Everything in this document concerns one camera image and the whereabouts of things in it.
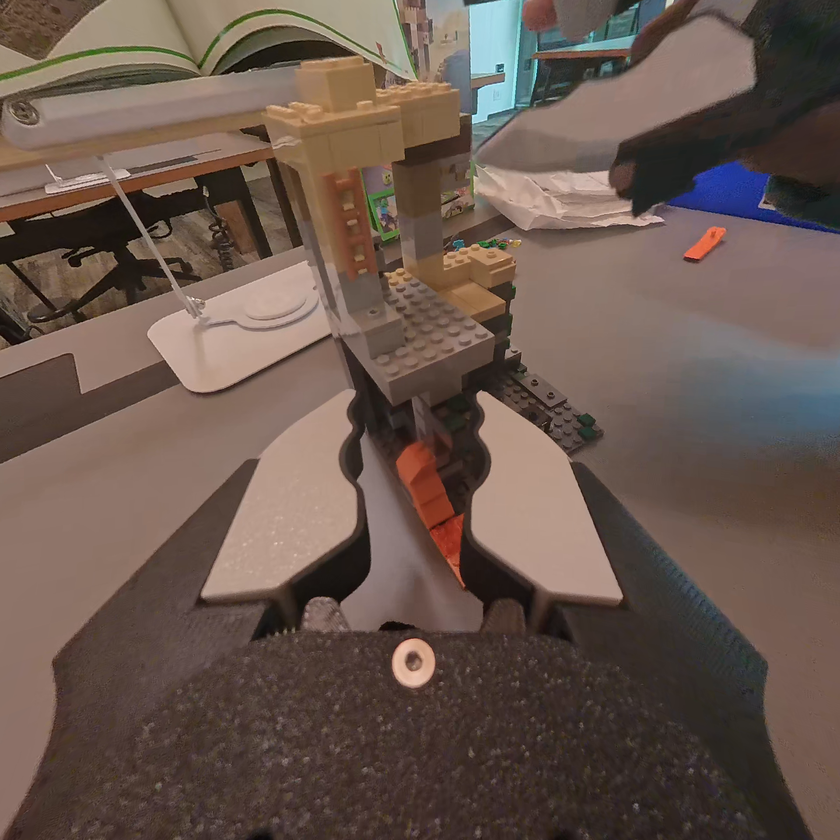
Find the person's right hand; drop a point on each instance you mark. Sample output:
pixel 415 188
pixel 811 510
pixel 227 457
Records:
pixel 541 13

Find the toy brick castle model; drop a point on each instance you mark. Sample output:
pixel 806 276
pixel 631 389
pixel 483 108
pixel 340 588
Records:
pixel 426 328

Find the black office chair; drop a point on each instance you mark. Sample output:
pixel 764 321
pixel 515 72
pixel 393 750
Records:
pixel 124 269

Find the green toy brick set box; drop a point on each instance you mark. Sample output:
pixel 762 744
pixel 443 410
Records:
pixel 446 39

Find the grey adjacent desk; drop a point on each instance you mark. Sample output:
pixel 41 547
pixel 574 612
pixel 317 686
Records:
pixel 131 184

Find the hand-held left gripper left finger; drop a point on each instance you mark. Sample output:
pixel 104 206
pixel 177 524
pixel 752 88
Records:
pixel 282 525

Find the blue plastic storage bin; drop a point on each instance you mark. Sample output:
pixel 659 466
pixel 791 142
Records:
pixel 715 187

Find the wooden meeting table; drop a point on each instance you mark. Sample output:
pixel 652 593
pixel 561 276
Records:
pixel 577 56

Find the brick building instruction booklet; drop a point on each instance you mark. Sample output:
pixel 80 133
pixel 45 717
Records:
pixel 131 39

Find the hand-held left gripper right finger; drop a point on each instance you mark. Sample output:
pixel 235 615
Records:
pixel 544 525

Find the wooden white book stand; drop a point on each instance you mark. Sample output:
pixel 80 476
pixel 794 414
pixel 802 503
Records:
pixel 229 354

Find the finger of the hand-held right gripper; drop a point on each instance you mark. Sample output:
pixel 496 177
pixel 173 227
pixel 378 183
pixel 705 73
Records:
pixel 623 111

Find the orange brick separator tool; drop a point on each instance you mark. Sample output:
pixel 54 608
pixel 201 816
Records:
pixel 705 244

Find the pile of colourful loose bricks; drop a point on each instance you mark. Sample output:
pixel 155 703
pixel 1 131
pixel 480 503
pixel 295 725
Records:
pixel 485 245

